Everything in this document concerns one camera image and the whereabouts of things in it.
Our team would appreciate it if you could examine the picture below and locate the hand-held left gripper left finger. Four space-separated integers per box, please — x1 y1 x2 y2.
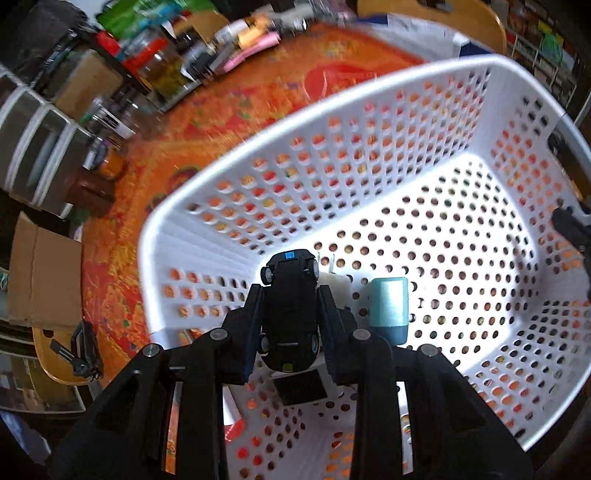
46 285 263 480

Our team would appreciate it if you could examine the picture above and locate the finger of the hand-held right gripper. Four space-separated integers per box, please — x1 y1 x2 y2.
551 203 591 301

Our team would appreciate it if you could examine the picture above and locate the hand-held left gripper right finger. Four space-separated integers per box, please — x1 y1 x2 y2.
318 285 536 480

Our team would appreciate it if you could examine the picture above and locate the yellow and black toy car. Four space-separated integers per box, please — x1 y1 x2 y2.
260 248 321 374

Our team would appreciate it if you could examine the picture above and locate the white charger plug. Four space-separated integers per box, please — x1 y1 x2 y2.
316 256 354 310

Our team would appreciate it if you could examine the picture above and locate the white square charger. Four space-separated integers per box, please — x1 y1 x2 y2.
272 367 345 407

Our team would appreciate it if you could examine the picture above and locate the teal charger plug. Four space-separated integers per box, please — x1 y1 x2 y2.
367 276 411 347

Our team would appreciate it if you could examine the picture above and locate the white perforated plastic basket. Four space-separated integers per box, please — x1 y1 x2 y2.
139 54 591 480

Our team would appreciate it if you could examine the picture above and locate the shelf of books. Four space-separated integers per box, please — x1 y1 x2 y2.
505 0 591 125

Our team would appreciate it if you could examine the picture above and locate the wooden chair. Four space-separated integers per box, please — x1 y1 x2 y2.
32 325 100 386
355 0 509 56

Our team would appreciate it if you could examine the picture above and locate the brown mug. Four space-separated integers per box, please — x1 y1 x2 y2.
65 175 116 217

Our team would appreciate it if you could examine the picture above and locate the open cardboard box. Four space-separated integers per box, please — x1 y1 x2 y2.
7 211 84 329

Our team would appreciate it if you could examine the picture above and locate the small orange jar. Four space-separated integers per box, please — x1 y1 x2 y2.
95 148 127 181

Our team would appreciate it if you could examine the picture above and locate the glass jar of pickles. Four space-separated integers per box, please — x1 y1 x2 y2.
139 44 192 100

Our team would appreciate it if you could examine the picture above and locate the green shopping bag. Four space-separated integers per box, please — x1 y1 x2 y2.
97 0 218 28

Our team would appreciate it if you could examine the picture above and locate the black plastic cover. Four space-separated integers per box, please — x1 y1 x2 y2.
0 0 88 84

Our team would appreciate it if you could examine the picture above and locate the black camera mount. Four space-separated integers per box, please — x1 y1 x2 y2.
48 320 105 381

